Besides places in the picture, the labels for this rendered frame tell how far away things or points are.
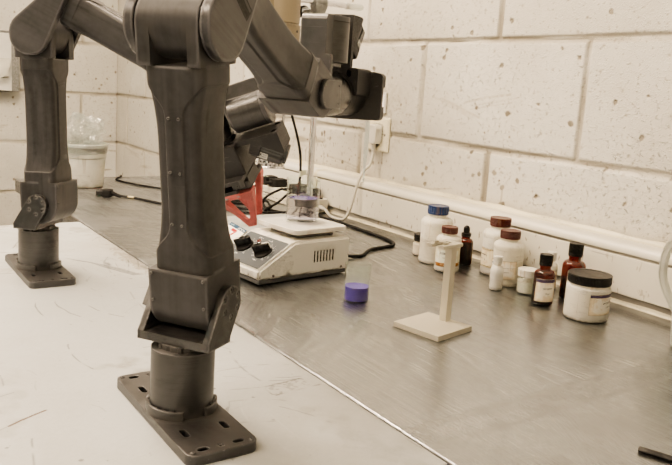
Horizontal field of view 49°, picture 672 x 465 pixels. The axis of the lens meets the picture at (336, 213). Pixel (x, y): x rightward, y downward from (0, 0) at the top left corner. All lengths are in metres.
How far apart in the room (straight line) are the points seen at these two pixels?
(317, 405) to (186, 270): 0.21
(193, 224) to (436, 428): 0.32
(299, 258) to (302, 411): 0.51
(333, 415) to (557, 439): 0.23
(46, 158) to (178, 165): 0.58
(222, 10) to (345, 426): 0.42
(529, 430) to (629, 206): 0.65
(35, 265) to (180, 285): 0.59
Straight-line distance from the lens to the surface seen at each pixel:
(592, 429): 0.85
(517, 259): 1.36
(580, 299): 1.21
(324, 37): 0.94
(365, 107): 1.05
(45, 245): 1.29
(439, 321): 1.10
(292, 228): 1.28
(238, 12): 0.69
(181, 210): 0.70
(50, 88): 1.25
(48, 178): 1.25
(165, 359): 0.73
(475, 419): 0.82
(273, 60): 0.80
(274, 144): 1.13
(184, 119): 0.68
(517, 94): 1.54
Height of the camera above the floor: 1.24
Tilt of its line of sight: 10 degrees down
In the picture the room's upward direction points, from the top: 4 degrees clockwise
